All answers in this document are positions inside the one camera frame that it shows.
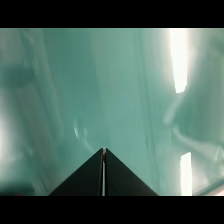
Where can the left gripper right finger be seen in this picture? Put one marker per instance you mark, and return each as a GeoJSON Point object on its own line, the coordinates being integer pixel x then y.
{"type": "Point", "coordinates": [123, 181]}

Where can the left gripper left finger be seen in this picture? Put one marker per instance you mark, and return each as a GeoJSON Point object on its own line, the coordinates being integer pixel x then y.
{"type": "Point", "coordinates": [86, 181]}

